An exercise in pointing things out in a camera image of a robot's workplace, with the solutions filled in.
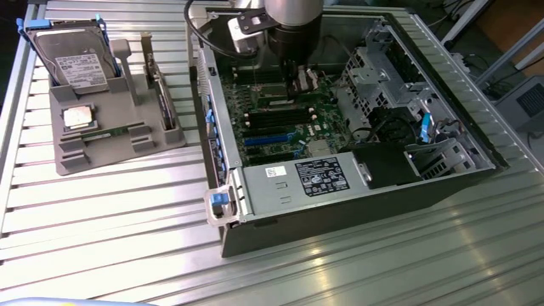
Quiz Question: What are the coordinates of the green RAM stick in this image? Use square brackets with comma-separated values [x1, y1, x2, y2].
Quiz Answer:
[78, 125, 129, 140]

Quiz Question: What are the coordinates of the black RAM slot bank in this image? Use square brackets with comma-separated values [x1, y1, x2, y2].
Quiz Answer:
[245, 106, 315, 129]

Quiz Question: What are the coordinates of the black graphics card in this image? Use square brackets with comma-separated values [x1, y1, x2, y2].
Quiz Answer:
[138, 31, 177, 131]

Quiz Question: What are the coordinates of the black fan shroud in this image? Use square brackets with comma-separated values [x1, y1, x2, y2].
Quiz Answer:
[338, 106, 423, 190]

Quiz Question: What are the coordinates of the blue case latch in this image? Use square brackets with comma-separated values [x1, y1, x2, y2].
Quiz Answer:
[209, 192, 227, 218]

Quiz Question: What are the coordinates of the blue expansion slot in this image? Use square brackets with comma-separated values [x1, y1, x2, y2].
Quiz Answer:
[242, 133, 290, 147]

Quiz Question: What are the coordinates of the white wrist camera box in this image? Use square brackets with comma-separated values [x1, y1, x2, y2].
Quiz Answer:
[226, 15, 267, 54]

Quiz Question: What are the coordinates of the silver chipset heat sink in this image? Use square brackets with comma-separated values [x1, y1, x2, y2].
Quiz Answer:
[306, 139, 335, 157]

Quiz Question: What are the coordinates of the CPU socket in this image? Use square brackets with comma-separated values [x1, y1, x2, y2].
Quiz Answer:
[255, 75, 323, 107]

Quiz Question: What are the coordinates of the green motherboard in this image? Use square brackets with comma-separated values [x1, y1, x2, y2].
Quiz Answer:
[218, 62, 355, 168]

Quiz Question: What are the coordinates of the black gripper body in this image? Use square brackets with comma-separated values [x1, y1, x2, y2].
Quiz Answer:
[266, 24, 322, 66]

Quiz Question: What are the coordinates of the blue flat wire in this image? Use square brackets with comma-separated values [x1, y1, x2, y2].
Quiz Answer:
[418, 112, 433, 143]

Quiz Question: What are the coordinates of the silver CPU chip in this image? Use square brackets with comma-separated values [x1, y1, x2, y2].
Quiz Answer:
[61, 105, 95, 131]

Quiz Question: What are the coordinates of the metal disk bay cage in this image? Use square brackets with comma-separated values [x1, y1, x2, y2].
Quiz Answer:
[337, 19, 441, 112]

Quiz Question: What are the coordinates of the grey parts rack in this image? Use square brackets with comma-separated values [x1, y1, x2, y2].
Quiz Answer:
[46, 31, 189, 177]

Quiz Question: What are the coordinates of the white desk frame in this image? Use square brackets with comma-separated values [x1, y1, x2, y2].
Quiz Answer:
[439, 0, 544, 70]

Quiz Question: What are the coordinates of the hard disk in blue carrier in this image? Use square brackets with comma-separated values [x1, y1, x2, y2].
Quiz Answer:
[14, 13, 118, 96]

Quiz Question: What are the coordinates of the grey power supply unit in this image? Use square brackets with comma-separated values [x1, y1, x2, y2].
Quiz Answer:
[230, 150, 371, 222]

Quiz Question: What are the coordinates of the black open PC case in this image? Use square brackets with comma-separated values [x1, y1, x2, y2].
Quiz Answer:
[185, 5, 511, 259]

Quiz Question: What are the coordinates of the pale blue object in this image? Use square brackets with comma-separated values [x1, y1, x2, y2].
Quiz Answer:
[0, 296, 90, 306]

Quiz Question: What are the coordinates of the grey computer tower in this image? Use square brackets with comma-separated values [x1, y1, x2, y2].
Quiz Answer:
[493, 75, 544, 129]

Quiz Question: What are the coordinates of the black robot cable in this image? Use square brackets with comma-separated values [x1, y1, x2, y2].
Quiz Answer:
[182, 0, 258, 59]

